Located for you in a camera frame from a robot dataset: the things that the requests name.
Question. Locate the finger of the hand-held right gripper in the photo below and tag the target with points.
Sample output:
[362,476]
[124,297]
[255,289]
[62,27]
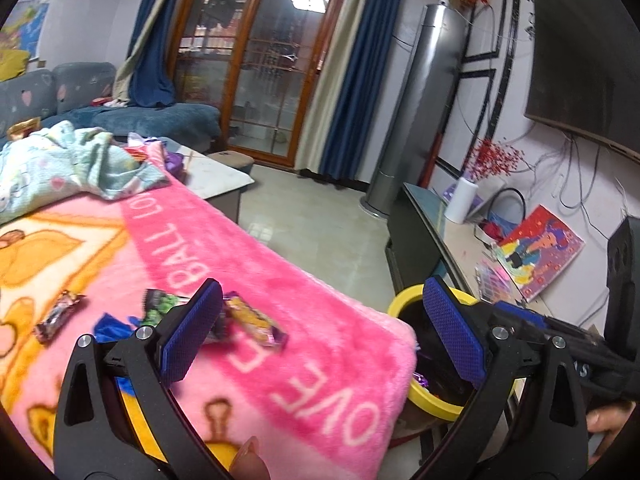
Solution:
[522,312]
[610,375]

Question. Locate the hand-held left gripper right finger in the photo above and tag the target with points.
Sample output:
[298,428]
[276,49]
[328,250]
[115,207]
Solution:
[457,335]

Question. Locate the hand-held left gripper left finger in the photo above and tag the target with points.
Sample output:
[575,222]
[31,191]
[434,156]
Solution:
[192,330]

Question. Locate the dark green snack wrapper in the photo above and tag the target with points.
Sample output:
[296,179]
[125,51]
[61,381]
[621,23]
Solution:
[160,305]

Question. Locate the yellow purple snack wrapper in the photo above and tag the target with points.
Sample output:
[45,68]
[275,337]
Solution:
[255,322]

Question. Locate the yellow rimmed black bin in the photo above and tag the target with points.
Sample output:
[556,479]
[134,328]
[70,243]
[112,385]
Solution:
[435,404]

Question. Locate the person's right hand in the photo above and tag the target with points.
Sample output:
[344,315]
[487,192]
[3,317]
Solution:
[612,415]

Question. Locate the person's left hand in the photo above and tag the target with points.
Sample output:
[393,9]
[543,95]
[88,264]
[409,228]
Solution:
[250,465]

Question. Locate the purple foil wrapper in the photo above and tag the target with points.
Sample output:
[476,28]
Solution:
[422,381]

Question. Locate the colourful figure painting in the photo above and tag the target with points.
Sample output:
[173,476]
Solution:
[545,250]

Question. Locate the blue crumpled plastic bag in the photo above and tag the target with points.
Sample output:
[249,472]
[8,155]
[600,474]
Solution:
[112,327]

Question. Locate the television stand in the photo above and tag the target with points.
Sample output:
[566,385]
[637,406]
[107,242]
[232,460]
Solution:
[415,240]

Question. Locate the pink printed blanket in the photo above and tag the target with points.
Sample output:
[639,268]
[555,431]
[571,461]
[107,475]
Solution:
[300,335]

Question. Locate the purple book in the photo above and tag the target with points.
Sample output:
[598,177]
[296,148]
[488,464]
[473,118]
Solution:
[475,205]

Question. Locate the white paper roll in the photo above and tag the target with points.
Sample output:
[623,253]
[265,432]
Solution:
[462,202]

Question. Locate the brown snack wrapper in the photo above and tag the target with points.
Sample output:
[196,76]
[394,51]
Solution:
[60,315]

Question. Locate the white topped coffee table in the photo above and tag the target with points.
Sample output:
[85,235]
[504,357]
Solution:
[220,180]

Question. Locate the red berry branch decoration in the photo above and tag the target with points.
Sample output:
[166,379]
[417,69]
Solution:
[495,160]

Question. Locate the purple bag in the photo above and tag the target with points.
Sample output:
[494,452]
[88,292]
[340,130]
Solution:
[175,165]

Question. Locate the grey stool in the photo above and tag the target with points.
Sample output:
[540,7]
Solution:
[230,157]

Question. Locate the pink white printed cloth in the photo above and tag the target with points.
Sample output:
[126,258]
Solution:
[145,142]

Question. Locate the blue grey sofa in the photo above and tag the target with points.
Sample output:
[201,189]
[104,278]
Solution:
[150,120]

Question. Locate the light blue printed cloth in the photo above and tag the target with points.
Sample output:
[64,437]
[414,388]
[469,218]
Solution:
[50,170]

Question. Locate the grey tower air conditioner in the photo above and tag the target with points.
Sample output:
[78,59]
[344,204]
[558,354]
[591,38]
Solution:
[415,110]

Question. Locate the red white clothes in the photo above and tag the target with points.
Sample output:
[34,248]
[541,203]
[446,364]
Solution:
[107,102]

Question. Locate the beige curtain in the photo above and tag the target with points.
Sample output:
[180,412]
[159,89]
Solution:
[325,100]
[125,80]

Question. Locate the brown gold snack bag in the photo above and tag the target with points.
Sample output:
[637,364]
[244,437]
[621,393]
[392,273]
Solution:
[22,129]

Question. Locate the blue curtain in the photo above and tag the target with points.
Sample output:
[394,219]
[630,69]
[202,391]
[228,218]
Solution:
[365,70]
[152,60]

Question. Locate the wooden framed glass door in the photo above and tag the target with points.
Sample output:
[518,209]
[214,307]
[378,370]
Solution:
[260,60]

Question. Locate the yellow cushion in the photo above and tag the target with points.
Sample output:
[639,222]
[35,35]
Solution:
[12,65]

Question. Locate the wall mounted television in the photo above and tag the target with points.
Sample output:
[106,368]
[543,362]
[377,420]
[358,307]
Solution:
[585,60]

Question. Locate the black wall trim frame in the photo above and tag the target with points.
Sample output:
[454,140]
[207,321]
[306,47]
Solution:
[480,54]

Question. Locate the wall map poster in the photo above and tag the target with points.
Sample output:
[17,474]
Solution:
[27,30]

